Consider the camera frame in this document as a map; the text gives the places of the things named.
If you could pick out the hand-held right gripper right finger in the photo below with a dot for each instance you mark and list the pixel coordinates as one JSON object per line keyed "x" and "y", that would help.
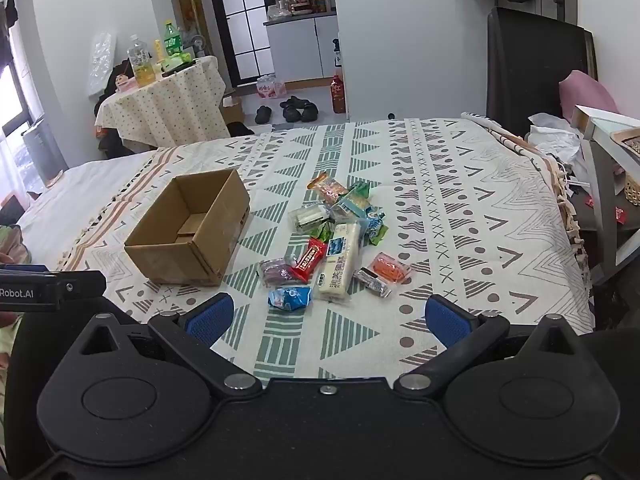
{"x": 447, "y": 319}

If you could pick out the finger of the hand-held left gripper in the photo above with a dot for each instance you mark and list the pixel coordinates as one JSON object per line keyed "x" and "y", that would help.
{"x": 85, "y": 285}

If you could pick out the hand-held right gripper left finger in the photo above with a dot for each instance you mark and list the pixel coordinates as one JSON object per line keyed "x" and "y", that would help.
{"x": 210, "y": 319}

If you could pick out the orange clear snack packet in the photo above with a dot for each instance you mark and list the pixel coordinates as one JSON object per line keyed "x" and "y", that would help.
{"x": 391, "y": 266}

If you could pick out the brown cardboard box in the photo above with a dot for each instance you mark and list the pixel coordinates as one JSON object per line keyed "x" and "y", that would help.
{"x": 165, "y": 255}

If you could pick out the purple snack packet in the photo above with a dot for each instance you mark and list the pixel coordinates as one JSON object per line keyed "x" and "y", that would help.
{"x": 275, "y": 272}

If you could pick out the blue white snack packet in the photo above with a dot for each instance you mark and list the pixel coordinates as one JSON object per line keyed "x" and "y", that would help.
{"x": 290, "y": 297}

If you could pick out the red snack packet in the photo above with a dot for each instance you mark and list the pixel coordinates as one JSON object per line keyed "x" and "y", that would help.
{"x": 307, "y": 260}

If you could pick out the long white snack packet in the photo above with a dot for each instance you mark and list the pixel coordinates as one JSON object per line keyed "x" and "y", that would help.
{"x": 340, "y": 260}

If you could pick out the slim blue snack packet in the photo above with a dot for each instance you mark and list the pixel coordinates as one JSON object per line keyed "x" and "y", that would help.
{"x": 375, "y": 220}

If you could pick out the clear white wafer packet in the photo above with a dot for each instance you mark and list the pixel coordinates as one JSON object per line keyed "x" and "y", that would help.
{"x": 310, "y": 217}

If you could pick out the teal cake snack packet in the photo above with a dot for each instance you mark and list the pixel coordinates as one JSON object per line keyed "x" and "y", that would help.
{"x": 350, "y": 208}

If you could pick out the dark green snack packet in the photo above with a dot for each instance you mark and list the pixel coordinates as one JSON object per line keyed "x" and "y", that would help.
{"x": 360, "y": 191}

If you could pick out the green striped cloth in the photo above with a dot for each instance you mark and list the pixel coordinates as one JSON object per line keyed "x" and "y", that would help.
{"x": 12, "y": 241}

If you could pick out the white bed sheet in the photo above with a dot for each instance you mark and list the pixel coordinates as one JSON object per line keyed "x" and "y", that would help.
{"x": 75, "y": 200}

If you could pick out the patterned bed blanket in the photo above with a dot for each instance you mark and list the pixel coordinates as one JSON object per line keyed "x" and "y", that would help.
{"x": 450, "y": 210}

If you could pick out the grey room appliance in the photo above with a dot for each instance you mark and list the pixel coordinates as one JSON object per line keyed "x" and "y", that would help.
{"x": 45, "y": 152}

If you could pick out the dark floor bag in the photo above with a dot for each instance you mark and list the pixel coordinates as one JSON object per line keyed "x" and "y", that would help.
{"x": 241, "y": 129}

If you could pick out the round table with dotted cloth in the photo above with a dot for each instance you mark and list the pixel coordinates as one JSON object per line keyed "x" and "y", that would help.
{"x": 165, "y": 105}

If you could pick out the pink doll figure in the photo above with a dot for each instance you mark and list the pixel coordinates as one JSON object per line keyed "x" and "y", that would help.
{"x": 125, "y": 82}

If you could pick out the black slipper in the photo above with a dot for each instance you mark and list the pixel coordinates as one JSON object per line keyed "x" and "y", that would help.
{"x": 310, "y": 111}
{"x": 263, "y": 115}
{"x": 291, "y": 108}

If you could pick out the white plastic bag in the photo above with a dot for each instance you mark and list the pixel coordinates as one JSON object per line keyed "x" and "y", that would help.
{"x": 555, "y": 137}

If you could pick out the open cardboard carton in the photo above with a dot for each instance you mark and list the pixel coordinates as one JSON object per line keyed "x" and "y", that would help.
{"x": 232, "y": 109}

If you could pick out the white side table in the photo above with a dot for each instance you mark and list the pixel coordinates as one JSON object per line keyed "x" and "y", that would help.
{"x": 605, "y": 170}

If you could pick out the clear plastic bubble sheet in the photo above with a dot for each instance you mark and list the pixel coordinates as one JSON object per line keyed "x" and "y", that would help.
{"x": 101, "y": 62}

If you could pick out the clear bottle with yellow drink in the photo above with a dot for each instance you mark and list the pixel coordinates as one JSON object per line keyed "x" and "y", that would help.
{"x": 141, "y": 62}

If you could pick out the pink bottle pack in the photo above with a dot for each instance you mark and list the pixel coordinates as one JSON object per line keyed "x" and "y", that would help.
{"x": 271, "y": 87}

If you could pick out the light green packet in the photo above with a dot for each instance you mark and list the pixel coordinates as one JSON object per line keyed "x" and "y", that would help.
{"x": 177, "y": 61}

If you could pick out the wicker basket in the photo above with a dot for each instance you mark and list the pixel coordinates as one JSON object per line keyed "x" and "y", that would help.
{"x": 631, "y": 160}

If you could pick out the red drink bottle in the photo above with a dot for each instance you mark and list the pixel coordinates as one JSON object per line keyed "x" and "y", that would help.
{"x": 338, "y": 95}

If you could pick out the green soda bottle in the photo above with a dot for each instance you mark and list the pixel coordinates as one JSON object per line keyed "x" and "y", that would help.
{"x": 173, "y": 40}

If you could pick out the pink pillow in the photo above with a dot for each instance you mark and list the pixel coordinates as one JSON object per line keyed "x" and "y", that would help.
{"x": 587, "y": 95}

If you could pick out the small grey fan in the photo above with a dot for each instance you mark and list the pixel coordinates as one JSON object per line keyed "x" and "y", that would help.
{"x": 198, "y": 46}

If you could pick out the white spray bottle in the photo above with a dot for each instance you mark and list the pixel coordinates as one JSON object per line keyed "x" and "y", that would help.
{"x": 338, "y": 54}

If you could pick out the hanging dark clothes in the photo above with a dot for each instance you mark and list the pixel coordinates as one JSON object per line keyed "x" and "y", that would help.
{"x": 10, "y": 7}

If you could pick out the grey kitchen cabinet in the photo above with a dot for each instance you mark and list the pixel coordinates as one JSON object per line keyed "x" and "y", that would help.
{"x": 300, "y": 45}

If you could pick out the black framed sliding door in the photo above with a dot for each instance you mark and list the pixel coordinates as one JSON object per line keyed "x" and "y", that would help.
{"x": 240, "y": 20}

